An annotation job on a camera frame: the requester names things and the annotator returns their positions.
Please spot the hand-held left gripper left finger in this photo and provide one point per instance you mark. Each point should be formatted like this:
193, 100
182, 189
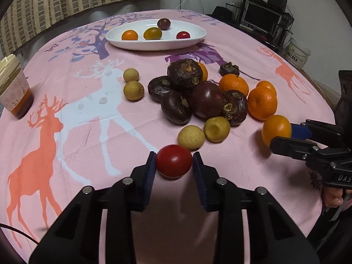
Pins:
150, 177

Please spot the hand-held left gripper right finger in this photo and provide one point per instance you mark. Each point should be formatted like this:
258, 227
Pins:
200, 183

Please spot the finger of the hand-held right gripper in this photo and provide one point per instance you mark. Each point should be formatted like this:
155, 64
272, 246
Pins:
301, 131
288, 146

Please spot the orange mandarin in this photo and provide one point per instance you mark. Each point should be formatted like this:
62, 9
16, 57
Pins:
261, 104
204, 71
233, 85
266, 85

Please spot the dark red cherry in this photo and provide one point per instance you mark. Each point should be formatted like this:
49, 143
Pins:
206, 100

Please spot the small dark water chestnut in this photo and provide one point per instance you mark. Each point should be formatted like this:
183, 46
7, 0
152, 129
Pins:
229, 69

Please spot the small tan longan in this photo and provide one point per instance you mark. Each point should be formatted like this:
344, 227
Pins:
131, 75

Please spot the large dark water chestnut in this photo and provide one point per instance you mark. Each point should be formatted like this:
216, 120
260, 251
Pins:
184, 73

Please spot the white oval plate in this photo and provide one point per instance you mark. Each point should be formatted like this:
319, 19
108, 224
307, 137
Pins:
156, 44

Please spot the person's right forearm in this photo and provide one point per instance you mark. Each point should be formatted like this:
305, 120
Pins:
332, 233

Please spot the person's right hand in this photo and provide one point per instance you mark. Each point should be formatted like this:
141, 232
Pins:
334, 198

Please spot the dented tan longan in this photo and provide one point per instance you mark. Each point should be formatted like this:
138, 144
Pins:
216, 129

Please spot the dark carved wooden furniture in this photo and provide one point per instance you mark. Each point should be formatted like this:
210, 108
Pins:
345, 93

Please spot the pink deer print tablecloth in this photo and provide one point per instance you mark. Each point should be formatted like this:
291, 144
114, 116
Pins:
82, 143

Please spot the white plastic bucket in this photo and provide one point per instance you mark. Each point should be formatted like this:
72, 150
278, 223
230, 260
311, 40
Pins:
298, 52

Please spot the computer monitor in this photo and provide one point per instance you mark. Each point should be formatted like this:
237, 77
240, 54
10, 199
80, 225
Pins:
261, 16

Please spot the black bag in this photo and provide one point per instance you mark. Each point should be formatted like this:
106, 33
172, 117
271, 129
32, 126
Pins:
222, 13

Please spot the small orange cherry tomato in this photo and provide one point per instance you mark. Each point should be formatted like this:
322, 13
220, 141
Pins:
129, 35

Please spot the green yellow tomato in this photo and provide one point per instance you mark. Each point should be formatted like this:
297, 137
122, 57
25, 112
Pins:
152, 33

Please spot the small red cherry tomato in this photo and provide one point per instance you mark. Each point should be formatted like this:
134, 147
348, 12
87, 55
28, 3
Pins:
183, 35

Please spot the small dark purple tomato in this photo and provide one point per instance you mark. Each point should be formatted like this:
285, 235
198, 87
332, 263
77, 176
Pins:
164, 24

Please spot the plastic cup with brown sauce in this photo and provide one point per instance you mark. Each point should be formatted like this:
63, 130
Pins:
13, 90

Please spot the beige grey checked curtain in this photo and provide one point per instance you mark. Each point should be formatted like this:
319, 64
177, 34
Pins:
68, 2

